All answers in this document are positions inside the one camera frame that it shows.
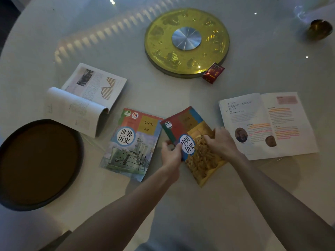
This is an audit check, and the small red box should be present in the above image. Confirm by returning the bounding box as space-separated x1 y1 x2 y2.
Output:
202 62 225 85

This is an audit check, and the gold turntable base disc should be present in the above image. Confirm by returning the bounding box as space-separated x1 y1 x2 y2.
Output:
144 7 230 79

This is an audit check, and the white round table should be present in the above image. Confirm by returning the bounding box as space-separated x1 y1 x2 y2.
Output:
0 0 335 251

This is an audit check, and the book with chart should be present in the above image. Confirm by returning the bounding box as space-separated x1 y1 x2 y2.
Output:
44 62 128 139

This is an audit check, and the person's left hand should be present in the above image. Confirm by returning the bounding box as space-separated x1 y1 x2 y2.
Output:
161 140 183 184

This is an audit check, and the clear glass tissue holder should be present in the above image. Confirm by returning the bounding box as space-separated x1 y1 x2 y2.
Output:
277 0 331 22

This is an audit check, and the person's left forearm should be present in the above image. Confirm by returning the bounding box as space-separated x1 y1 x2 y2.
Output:
56 166 181 251

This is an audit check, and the horse cover book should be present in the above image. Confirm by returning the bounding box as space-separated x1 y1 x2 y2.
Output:
218 92 319 161

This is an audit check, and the person's right hand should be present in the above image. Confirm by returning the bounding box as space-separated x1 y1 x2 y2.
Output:
203 127 245 165

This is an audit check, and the warship cover book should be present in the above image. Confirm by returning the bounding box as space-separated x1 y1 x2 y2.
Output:
99 108 164 183

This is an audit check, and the round glass turntable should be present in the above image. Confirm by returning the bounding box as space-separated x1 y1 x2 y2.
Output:
51 0 335 181

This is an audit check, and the red and gold cover book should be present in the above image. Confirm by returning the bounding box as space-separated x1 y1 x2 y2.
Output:
160 106 228 188

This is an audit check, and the white covered chair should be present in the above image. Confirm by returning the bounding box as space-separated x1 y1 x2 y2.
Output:
0 204 73 251

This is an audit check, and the dark round tray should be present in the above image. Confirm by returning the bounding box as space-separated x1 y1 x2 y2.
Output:
0 119 84 212

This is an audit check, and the person's right forearm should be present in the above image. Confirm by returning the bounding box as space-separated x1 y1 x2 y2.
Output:
231 153 335 251

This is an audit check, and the gold ashtray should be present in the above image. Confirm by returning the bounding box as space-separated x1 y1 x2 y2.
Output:
306 19 333 41

